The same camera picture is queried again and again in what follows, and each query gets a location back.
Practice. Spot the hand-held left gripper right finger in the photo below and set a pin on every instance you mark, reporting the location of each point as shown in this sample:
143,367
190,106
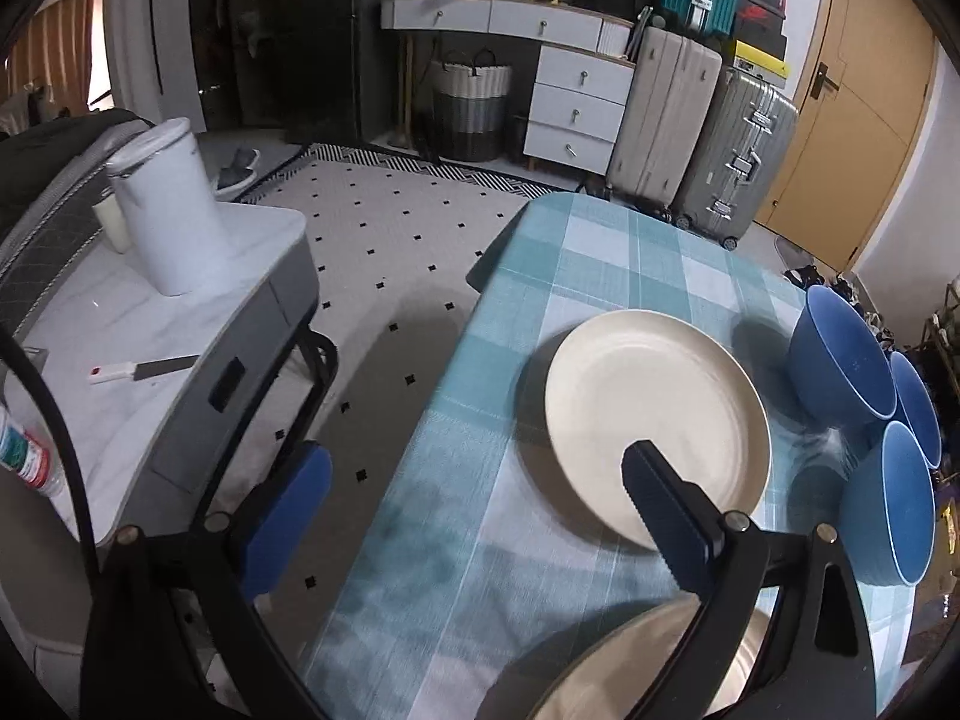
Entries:
667,517

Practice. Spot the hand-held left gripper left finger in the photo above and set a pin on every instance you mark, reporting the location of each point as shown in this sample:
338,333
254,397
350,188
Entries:
289,510

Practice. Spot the cream plate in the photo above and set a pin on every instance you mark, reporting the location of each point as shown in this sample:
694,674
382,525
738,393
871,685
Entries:
637,660
652,390

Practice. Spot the blue bowl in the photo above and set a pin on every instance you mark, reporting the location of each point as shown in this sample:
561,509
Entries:
892,510
840,360
916,409

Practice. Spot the teal checked tablecloth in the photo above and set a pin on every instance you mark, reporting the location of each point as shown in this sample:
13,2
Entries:
450,465

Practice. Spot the white grey side table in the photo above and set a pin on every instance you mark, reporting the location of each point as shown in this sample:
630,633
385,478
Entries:
150,315

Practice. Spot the plastic bottle green label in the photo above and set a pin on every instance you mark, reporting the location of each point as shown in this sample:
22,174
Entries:
26,457

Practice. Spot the scattered shoes pile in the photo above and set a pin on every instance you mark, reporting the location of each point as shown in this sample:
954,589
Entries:
802,274

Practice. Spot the dotted white rug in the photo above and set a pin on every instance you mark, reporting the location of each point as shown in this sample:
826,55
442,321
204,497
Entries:
390,240

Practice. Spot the white canister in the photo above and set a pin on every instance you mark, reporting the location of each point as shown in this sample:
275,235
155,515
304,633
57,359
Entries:
172,210

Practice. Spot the small cream cup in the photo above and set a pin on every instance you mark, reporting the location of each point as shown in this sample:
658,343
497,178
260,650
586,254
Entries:
112,225

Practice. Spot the grey slipper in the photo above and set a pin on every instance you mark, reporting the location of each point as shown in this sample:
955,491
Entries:
236,169

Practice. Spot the silver suitcase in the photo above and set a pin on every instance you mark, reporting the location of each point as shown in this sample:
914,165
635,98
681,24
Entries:
735,157

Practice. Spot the beige suitcase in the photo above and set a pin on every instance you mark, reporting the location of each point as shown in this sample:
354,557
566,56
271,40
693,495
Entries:
660,120

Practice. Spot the white desk with drawers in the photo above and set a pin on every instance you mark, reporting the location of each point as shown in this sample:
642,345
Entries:
570,112

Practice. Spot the dark bedding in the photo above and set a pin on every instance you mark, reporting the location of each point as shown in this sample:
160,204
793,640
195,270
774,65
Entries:
52,157

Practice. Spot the wooden door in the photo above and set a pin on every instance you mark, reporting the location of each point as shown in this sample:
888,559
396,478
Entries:
862,127

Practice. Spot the woven laundry basket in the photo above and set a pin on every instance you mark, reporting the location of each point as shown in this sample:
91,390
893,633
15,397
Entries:
469,112

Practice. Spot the yellow black shoe box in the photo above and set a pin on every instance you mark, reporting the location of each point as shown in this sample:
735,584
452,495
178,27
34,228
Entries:
761,64

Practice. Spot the black red shoe box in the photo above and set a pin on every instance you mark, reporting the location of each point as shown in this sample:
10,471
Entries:
761,16

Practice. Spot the brown curtain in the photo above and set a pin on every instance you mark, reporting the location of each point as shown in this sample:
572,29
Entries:
60,45

